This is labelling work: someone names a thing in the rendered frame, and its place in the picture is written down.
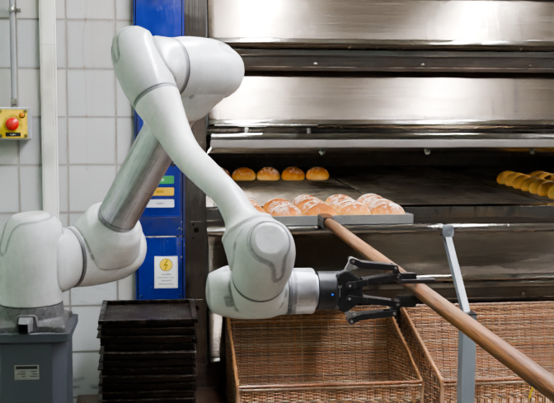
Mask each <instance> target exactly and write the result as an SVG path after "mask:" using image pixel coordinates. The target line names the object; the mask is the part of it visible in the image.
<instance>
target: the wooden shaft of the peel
mask: <svg viewBox="0 0 554 403"><path fill-rule="evenodd" d="M324 226H325V227H326V228H327V229H329V230H330V231H331V232H333V233H334V234H335V235H337V236H338V237H339V238H340V239H341V240H342V241H344V242H345V243H347V244H348V245H349V246H351V247H352V248H353V249H355V250H356V251H358V252H359V253H360V254H361V255H362V256H363V257H365V258H366V259H367V260H369V261H378V262H387V263H394V262H392V261H391V260H389V259H388V258H387V257H386V256H384V255H382V254H381V253H380V252H378V251H376V250H375V249H374V248H372V247H371V246H370V245H368V244H367V243H366V242H364V241H362V240H361V239H360V238H358V237H357V236H356V235H354V234H353V233H352V232H350V231H348V230H347V229H346V228H344V227H342V226H341V225H340V224H339V223H337V222H336V221H334V220H333V219H332V218H327V219H326V220H325V221H324ZM394 264H395V263H394ZM396 282H398V281H397V280H396ZM398 283H399V282H398ZM399 284H400V283H399ZM400 285H401V286H402V287H403V288H405V289H406V290H407V291H409V292H410V293H412V294H413V295H414V296H416V297H417V298H418V299H420V300H421V301H422V302H423V303H424V304H425V305H427V306H428V307H430V308H431V309H432V310H434V311H435V312H436V313H438V314H439V315H440V316H441V317H443V318H444V319H445V320H446V321H448V322H449V323H450V324H452V325H453V326H454V327H456V328H457V329H458V330H460V331H461V332H462V333H463V334H464V335H466V336H467V337H468V338H470V339H471V340H472V341H474V342H475V343H476V344H478V345H479V346H481V347H482V348H483V349H484V350H485V351H486V352H488V353H489V354H490V355H492V356H493V357H494V358H496V359H497V360H499V361H500V362H501V363H502V364H504V365H505V366H506V367H507V368H509V369H510V370H511V371H512V372H514V373H515V374H517V375H518V376H519V377H521V378H522V379H523V380H524V381H525V382H527V383H528V384H529V385H530V386H532V387H533V388H535V389H536V390H537V391H539V392H540V393H541V394H543V395H544V396H545V397H546V398H547V399H548V400H550V401H551V402H553V403H554V376H553V375H552V374H551V373H549V372H548V371H547V370H545V369H544V368H542V367H541V366H539V365H538V364H537V363H535V362H534V361H532V359H530V358H528V357H527V356H525V355H524V354H522V353H521V352H519V351H518V350H517V349H516V348H514V347H513V346H511V345H510V344H508V343H507V342H505V341H504V340H502V339H501V338H500V337H499V336H497V335H496V334H494V333H493V332H491V331H490V330H488V329H487V328H485V327H484V326H483V325H482V324H480V323H479V322H477V321H476V320H474V319H473V318H471V317H470V316H469V315H468V314H466V313H465V312H463V311H462V310H460V309H459V308H457V307H456V306H454V305H453V304H452V303H451V302H449V301H448V300H446V299H445V298H443V297H442V296H440V295H439V294H437V293H436V292H435V291H434V290H432V289H431V288H429V287H428V286H426V285H425V284H400Z"/></svg>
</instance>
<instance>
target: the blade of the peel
mask: <svg viewBox="0 0 554 403"><path fill-rule="evenodd" d="M271 217H272V218H273V219H274V220H276V221H278V222H280V223H282V224H283V225H285V226H288V225H318V224H317V215H311V216H271ZM332 217H334V218H335V221H336V222H337V223H339V224H384V223H413V217H414V214H412V213H405V214H363V215H332Z"/></svg>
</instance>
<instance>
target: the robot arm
mask: <svg viewBox="0 0 554 403"><path fill-rule="evenodd" d="M111 58H112V63H113V67H114V70H115V74H116V76H117V79H118V81H119V83H120V85H121V87H122V90H123V92H124V94H125V95H126V97H127V98H128V100H129V101H130V103H131V104H132V106H133V108H134V109H135V110H136V112H137V114H138V115H139V116H140V118H141V119H142V120H143V121H144V124H143V127H142V128H141V130H140V131H139V133H138V136H137V138H136V139H135V141H134V144H133V145H132V147H131V149H130V150H129V153H128V155H127V157H126V158H125V160H124V162H123V164H122V166H121V168H120V170H119V172H118V174H117V175H116V177H115V179H114V181H113V183H112V185H111V187H110V189H109V190H108V192H107V194H106V197H105V198H104V200H103V202H100V203H96V204H93V205H92V206H91V207H90V208H89V209H88V210H87V211H86V212H85V213H84V214H83V215H82V216H81V217H80V218H79V219H78V220H76V221H75V222H74V223H73V225H72V226H70V227H62V223H61V222H60V221H59V220H58V219H57V218H56V217H55V216H54V215H53V214H50V213H47V212H45V211H28V212H22V213H16V214H14V215H12V216H11V217H10V218H9V220H8V221H6V223H5V225H4V227H3V229H2V233H1V236H0V333H19V334H27V333H29V332H54V333H60V332H65V331H66V324H67V322H68V319H69V318H70V317H72V316H73V311H71V310H64V309H63V292H66V291H68V290H69V289H70V288H78V287H89V286H95V285H100V284H107V283H111V282H115V281H117V280H121V279H124V278H126V277H128V276H129V275H131V274H132V273H133V272H134V271H136V270H137V269H138V268H139V267H140V265H141V264H142V263H143V261H144V259H145V256H146V252H147V243H146V239H145V236H144V234H143V232H142V227H141V224H140V222H139V219H140V217H141V215H142V214H143V211H144V210H145V208H146V207H147V205H148V202H149V201H150V199H151V198H152V196H153V194H154V192H155V190H156V188H157V187H158V185H159V183H160V181H161V180H162V178H163V176H164V175H165V173H166V171H167V169H168V167H169V166H170V164H171V162H172V161H174V163H175V164H176V165H177V167H178V168H179V169H180V170H181V171H182V172H183V173H184V174H185V175H186V176H187V177H188V178H189V179H190V180H192V181H193V182H194V183H195V184H196V185H197V186H198V187H199V188H200V189H202V190H203V191H204V192H205V193H206V194H207V195H208V196H209V197H210V198H211V199H212V200H213V201H214V202H215V204H216V205H217V207H218V209H219V211H220V213H221V214H222V216H223V220H224V222H225V227H226V228H225V233H224V234H223V237H222V243H223V246H224V250H225V252H226V256H227V259H228V266H224V267H222V268H220V269H216V270H215V271H213V272H211V273H209V275H208V278H207V282H206V289H205V296H206V301H207V304H208V306H209V310H210V311H211V312H212V313H214V314H217V315H220V316H225V317H230V318H235V319H264V318H271V317H274V316H279V315H286V314H289V315H293V314H313V313H314V312H315V309H317V310H339V311H341V312H344V313H345V316H346V320H347V321H348V322H349V323H350V324H351V325H352V324H354V323H356V322H358V321H362V320H369V319H377V318H384V317H392V316H396V315H397V311H398V309H399V308H400V307H415V306H416V303H417V302H422V301H421V300H420V299H418V298H417V297H416V296H414V295H397V299H395V298H394V299H393V298H381V297H375V296H369V295H364V294H363V293H362V290H363V286H368V285H370V284H380V283H386V282H391V281H396V280H397V281H398V282H399V283H400V284H435V279H434V278H433V277H417V274H416V273H414V272H400V271H399V267H398V266H397V265H396V264H394V263H387V262H378V261H368V260H358V259H355V258H354V257H352V256H349V257H348V263H347V265H346V267H345V268H344V269H341V270H338V271H316V273H315V272H314V270H313V269H312V268H294V267H293V266H294V261H295V255H296V250H295V244H294V240H293V237H292V235H291V233H290V232H289V230H288V229H287V227H286V226H285V225H283V224H282V223H280V222H278V221H276V220H274V219H273V218H272V217H271V215H270V214H268V213H261V212H259V211H258V210H256V209H255V207H254V206H253V205H252V204H251V202H250V200H249V199H248V198H247V197H246V195H245V194H244V193H243V191H242V190H241V189H240V187H239V186H238V185H237V184H236V183H235V182H234V180H233V179H232V178H231V177H230V176H229V175H228V174H227V173H226V172H225V171H224V170H223V169H222V168H221V167H219V166H218V165H217V164H216V163H215V162H214V161H213V160H212V159H211V158H210V157H209V156H208V155H207V154H206V153H205V152H204V151H203V149H202V148H201V147H200V146H199V144H198V143H197V142H196V140H195V138H194V136H193V134H192V132H191V130H190V128H191V126H192V124H193V123H194V122H195V121H196V120H198V119H201V118H203V117H204V116H206V115H207V113H209V112H210V111H211V110H212V109H213V108H214V107H215V106H216V105H217V104H218V103H219V102H221V101H222V100H223V99H224V98H227V97H229V96H231V95H232V94H233V93H234V92H235V91H236V90H237V89H238V88H239V87H240V86H241V84H242V80H243V78H244V64H243V62H242V58H241V57H240V55H239V54H238V53H237V52H235V51H234V50H233V49H231V47H230V46H229V45H226V44H224V43H223V42H220V41H218V40H213V39H208V38H201V37H191V36H181V37H175V38H170V37H162V36H158V35H155V36H152V35H151V33H150V32H149V30H146V29H144V28H142V27H140V26H126V27H125V28H123V29H121V30H119V31H118V32H117V33H116V34H115V35H114V37H113V40H112V46H111ZM358 267H359V268H362V269H380V270H391V271H392V273H386V274H377V275H372V276H366V277H357V276H356V275H355V274H353V273H352V272H350V271H351V270H352V269H357V268H358ZM358 303H364V304H367V303H368V304H374V305H381V306H387V307H390V308H385V309H378V310H370V311H362V312H355V311H350V309H351V308H353V307H354V306H356V305H357V304H358Z"/></svg>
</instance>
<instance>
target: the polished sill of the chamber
mask: <svg viewBox="0 0 554 403"><path fill-rule="evenodd" d="M398 205H400V206H401V207H402V208H403V210H404V212H405V213H412V214H414V217H413V218H515V217H554V204H398ZM206 221H224V220H223V216H222V214H221V213H220V211H219V209H218V207H206Z"/></svg>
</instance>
